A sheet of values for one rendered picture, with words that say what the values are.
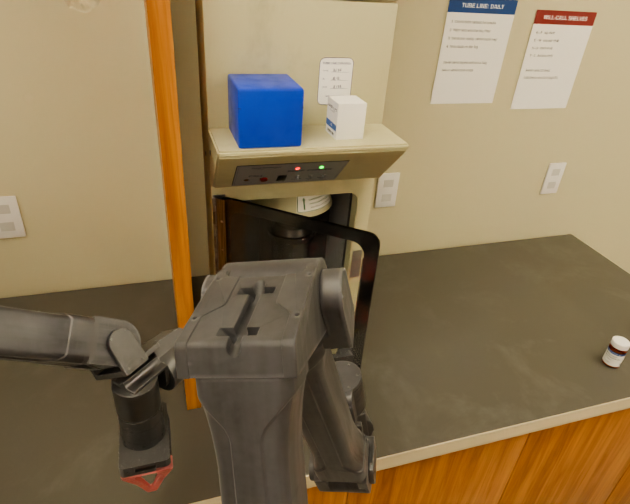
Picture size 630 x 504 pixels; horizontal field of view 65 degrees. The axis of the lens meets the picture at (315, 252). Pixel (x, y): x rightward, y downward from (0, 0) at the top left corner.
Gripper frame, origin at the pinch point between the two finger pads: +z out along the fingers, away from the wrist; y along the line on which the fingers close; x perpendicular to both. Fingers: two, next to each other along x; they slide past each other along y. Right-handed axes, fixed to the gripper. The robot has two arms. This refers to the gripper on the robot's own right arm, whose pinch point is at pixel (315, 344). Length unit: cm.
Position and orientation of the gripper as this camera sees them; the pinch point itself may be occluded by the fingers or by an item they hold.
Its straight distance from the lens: 87.3
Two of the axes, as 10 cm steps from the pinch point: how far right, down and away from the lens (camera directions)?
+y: 0.6, -8.6, -5.0
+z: -2.9, -5.0, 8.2
